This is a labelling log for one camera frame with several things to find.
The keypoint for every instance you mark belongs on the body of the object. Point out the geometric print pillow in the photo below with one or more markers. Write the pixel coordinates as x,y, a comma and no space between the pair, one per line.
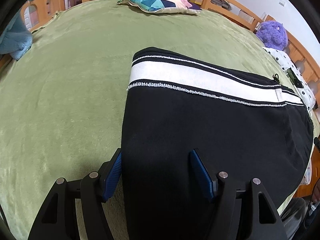
155,1

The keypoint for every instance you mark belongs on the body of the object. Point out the person's grey trousers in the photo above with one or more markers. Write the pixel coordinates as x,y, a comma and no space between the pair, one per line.
293,217

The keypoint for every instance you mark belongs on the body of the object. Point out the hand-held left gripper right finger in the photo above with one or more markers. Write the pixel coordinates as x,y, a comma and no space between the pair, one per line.
201,175

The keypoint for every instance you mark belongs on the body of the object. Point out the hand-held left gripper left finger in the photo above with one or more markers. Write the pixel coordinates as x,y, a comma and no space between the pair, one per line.
112,177

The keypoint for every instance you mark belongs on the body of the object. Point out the light blue plush blanket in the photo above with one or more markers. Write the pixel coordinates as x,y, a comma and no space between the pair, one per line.
15,42

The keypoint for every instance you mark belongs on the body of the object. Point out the white floral pillow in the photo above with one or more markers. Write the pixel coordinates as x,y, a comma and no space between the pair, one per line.
282,57

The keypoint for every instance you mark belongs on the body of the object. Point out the wooden bed frame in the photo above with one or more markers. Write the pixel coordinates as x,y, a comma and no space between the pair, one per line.
250,17

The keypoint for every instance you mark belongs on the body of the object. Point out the black pants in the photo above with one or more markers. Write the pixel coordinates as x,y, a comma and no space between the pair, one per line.
200,120

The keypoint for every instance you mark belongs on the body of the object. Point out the white wall switch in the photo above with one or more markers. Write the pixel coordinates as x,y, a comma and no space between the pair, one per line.
282,3

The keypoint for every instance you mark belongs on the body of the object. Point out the green fleece blanket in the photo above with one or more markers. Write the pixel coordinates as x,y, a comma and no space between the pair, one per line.
62,92

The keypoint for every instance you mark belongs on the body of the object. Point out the purple plush toy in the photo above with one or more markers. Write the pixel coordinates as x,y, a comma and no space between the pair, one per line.
272,33

